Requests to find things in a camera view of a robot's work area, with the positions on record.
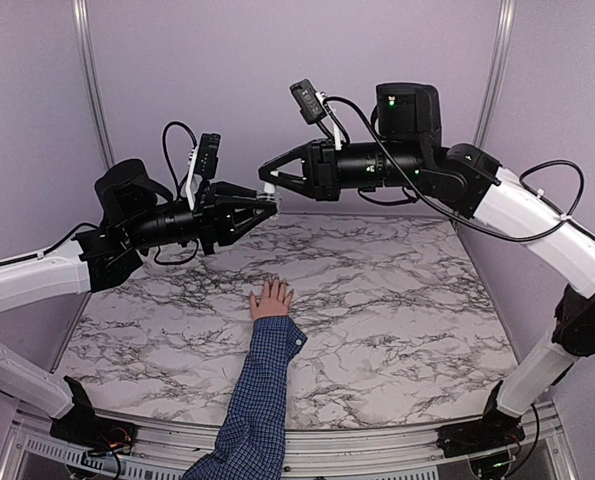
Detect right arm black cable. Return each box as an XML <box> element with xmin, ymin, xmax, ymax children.
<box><xmin>321</xmin><ymin>95</ymin><xmax>595</xmax><ymax>246</ymax></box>

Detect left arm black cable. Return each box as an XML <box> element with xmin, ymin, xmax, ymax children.
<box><xmin>151</xmin><ymin>120</ymin><xmax>201</xmax><ymax>265</ymax></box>

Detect right aluminium corner post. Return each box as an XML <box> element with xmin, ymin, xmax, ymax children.
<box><xmin>473</xmin><ymin>0</ymin><xmax>516</xmax><ymax>148</ymax></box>

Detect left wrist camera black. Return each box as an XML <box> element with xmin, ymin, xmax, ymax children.
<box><xmin>183</xmin><ymin>132</ymin><xmax>223</xmax><ymax>209</ymax></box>

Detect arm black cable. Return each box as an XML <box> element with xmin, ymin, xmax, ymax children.
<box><xmin>321</xmin><ymin>95</ymin><xmax>595</xmax><ymax>246</ymax></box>
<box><xmin>151</xmin><ymin>120</ymin><xmax>201</xmax><ymax>265</ymax></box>

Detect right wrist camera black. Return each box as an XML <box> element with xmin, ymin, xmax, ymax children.
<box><xmin>289</xmin><ymin>79</ymin><xmax>350</xmax><ymax>151</ymax></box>

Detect aluminium corner post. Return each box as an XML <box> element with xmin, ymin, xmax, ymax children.
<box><xmin>473</xmin><ymin>0</ymin><xmax>516</xmax><ymax>148</ymax></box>
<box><xmin>72</xmin><ymin>0</ymin><xmax>115</xmax><ymax>170</ymax></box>

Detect left aluminium corner post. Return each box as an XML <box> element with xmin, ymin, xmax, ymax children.
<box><xmin>72</xmin><ymin>0</ymin><xmax>115</xmax><ymax>170</ymax></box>

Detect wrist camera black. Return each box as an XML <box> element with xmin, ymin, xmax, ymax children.
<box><xmin>183</xmin><ymin>132</ymin><xmax>223</xmax><ymax>209</ymax></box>
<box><xmin>289</xmin><ymin>79</ymin><xmax>350</xmax><ymax>151</ymax></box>

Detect aluminium front frame rail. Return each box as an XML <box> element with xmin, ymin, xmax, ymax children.
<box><xmin>0</xmin><ymin>402</ymin><xmax>579</xmax><ymax>479</ymax></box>

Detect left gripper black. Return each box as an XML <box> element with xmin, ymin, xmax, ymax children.
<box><xmin>125</xmin><ymin>182</ymin><xmax>278</xmax><ymax>257</ymax></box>

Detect blue checked shirt forearm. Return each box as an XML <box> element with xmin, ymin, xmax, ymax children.
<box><xmin>183</xmin><ymin>316</ymin><xmax>307</xmax><ymax>479</ymax></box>

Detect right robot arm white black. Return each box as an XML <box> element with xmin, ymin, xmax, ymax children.
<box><xmin>259</xmin><ymin>82</ymin><xmax>595</xmax><ymax>457</ymax></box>

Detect clear nail polish bottle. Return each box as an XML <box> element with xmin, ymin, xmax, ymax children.
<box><xmin>257</xmin><ymin>192</ymin><xmax>282</xmax><ymax>221</ymax></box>

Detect person's bare hand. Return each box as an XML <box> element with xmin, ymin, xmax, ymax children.
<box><xmin>249</xmin><ymin>278</ymin><xmax>294</xmax><ymax>322</ymax></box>

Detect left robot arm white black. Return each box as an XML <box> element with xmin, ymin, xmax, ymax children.
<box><xmin>0</xmin><ymin>159</ymin><xmax>278</xmax><ymax>446</ymax></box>

